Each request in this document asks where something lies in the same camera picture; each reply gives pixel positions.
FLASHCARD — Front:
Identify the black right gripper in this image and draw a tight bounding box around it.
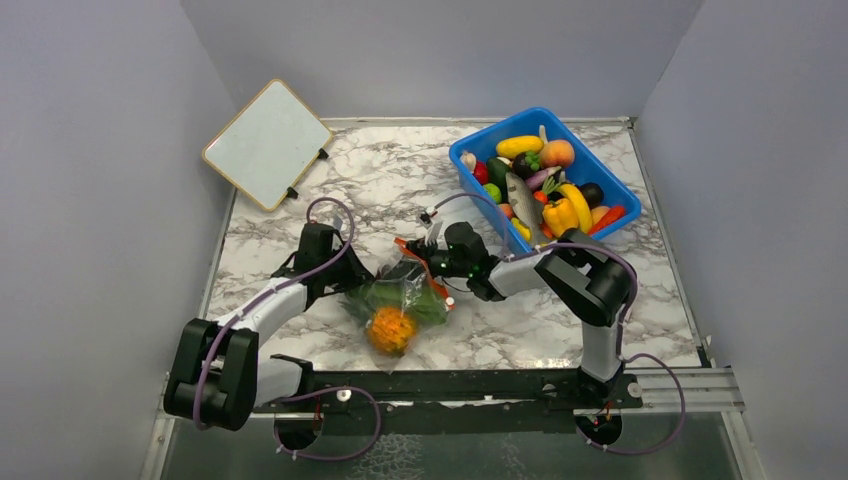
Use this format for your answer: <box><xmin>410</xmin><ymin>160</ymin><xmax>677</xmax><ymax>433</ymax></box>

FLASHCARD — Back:
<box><xmin>382</xmin><ymin>237</ymin><xmax>471</xmax><ymax>290</ymax></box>

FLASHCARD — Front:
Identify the clear zip top bag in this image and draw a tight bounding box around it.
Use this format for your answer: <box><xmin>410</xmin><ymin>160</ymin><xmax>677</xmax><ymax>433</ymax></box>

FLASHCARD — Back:
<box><xmin>341</xmin><ymin>238</ymin><xmax>455</xmax><ymax>373</ymax></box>

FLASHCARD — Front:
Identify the beige fake garlic bulb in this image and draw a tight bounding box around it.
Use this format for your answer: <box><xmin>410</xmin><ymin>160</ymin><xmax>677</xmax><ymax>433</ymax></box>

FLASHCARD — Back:
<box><xmin>459</xmin><ymin>151</ymin><xmax>477</xmax><ymax>172</ymax></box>

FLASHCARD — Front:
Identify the yellow fake squash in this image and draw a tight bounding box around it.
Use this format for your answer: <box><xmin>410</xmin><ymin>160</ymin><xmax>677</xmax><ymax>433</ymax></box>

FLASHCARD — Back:
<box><xmin>495</xmin><ymin>135</ymin><xmax>545</xmax><ymax>159</ymax></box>

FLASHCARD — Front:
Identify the yellow fake banana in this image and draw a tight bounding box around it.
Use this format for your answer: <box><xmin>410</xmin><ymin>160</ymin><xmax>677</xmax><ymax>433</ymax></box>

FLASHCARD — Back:
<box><xmin>558</xmin><ymin>183</ymin><xmax>593</xmax><ymax>234</ymax></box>

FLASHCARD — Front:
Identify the red fake pepper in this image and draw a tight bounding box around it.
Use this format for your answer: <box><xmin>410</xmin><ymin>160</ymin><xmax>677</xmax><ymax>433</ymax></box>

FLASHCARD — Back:
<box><xmin>588</xmin><ymin>205</ymin><xmax>627</xmax><ymax>235</ymax></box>

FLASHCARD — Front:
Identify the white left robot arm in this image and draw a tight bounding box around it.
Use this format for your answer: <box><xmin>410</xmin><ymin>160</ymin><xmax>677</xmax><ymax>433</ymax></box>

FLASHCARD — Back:
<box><xmin>163</xmin><ymin>222</ymin><xmax>374</xmax><ymax>431</ymax></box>

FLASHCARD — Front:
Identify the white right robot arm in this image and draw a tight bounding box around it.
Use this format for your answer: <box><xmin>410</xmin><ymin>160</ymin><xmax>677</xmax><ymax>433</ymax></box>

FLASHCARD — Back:
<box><xmin>400</xmin><ymin>222</ymin><xmax>638</xmax><ymax>407</ymax></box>

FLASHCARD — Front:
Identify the green fake leafy vegetable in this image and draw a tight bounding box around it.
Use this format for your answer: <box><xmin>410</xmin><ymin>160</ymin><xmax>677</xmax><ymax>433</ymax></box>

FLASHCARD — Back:
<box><xmin>341</xmin><ymin>280</ymin><xmax>449</xmax><ymax>326</ymax></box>

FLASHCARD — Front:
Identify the orange fake pineapple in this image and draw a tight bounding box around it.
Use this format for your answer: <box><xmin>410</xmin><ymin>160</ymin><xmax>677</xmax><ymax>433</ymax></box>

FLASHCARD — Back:
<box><xmin>365</xmin><ymin>307</ymin><xmax>418</xmax><ymax>356</ymax></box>

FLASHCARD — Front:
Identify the green fake lime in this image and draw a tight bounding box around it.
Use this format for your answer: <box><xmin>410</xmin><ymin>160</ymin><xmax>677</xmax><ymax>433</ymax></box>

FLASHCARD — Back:
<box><xmin>482</xmin><ymin>183</ymin><xmax>503</xmax><ymax>204</ymax></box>

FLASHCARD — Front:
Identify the red fake apple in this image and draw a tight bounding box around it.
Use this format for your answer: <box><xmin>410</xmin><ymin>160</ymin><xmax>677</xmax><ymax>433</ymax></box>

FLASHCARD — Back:
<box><xmin>472</xmin><ymin>161</ymin><xmax>489</xmax><ymax>185</ymax></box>

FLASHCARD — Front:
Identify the grey fake fish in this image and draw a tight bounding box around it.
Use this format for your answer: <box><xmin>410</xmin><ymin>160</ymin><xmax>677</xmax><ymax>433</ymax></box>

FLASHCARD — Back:
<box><xmin>506</xmin><ymin>173</ymin><xmax>550</xmax><ymax>247</ymax></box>

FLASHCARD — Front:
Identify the purple fake onion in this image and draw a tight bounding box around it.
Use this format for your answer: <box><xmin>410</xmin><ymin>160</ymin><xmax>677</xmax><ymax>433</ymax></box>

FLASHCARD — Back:
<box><xmin>525</xmin><ymin>166</ymin><xmax>562</xmax><ymax>191</ymax></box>

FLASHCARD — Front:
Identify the purple fake mangosteen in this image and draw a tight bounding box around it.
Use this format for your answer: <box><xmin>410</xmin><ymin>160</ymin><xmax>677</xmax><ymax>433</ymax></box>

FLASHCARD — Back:
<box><xmin>512</xmin><ymin>151</ymin><xmax>541</xmax><ymax>180</ymax></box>

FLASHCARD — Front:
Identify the yellow fake bell pepper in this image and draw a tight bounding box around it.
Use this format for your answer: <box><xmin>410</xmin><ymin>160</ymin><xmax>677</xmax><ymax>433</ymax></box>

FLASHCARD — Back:
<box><xmin>542</xmin><ymin>198</ymin><xmax>579</xmax><ymax>238</ymax></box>

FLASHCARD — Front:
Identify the fake peach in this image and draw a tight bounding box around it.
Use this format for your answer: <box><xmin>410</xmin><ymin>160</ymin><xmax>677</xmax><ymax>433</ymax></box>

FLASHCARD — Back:
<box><xmin>539</xmin><ymin>140</ymin><xmax>576</xmax><ymax>169</ymax></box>
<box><xmin>590</xmin><ymin>205</ymin><xmax>610</xmax><ymax>224</ymax></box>

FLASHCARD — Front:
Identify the dark fake plum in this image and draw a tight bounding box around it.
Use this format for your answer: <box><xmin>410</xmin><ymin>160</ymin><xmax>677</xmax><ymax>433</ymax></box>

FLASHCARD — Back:
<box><xmin>578</xmin><ymin>182</ymin><xmax>605</xmax><ymax>209</ymax></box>

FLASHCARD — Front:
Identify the yellow banana in bin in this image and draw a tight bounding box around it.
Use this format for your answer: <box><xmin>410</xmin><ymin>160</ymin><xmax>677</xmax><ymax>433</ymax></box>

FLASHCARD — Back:
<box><xmin>511</xmin><ymin>218</ymin><xmax>533</xmax><ymax>244</ymax></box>

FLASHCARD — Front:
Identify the blue plastic bin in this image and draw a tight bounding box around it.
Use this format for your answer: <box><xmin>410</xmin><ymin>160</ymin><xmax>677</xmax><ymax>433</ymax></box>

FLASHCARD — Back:
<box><xmin>449</xmin><ymin>107</ymin><xmax>642</xmax><ymax>253</ymax></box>

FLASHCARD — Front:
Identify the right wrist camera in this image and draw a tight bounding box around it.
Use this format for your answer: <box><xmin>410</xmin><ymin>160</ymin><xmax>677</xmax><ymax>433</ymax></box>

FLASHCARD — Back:
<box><xmin>419</xmin><ymin>209</ymin><xmax>443</xmax><ymax>246</ymax></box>

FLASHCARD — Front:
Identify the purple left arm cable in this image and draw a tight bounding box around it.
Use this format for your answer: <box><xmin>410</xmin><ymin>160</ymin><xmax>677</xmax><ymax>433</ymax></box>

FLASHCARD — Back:
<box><xmin>192</xmin><ymin>197</ymin><xmax>384</xmax><ymax>463</ymax></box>

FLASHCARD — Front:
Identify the black mounting rail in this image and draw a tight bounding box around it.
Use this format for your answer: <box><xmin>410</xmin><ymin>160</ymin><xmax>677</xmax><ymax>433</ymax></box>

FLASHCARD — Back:
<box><xmin>253</xmin><ymin>368</ymin><xmax>643</xmax><ymax>436</ymax></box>

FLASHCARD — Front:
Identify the white board wooden frame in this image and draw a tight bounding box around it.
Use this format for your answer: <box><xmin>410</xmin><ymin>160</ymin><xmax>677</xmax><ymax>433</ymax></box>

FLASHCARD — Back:
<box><xmin>201</xmin><ymin>79</ymin><xmax>333</xmax><ymax>211</ymax></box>

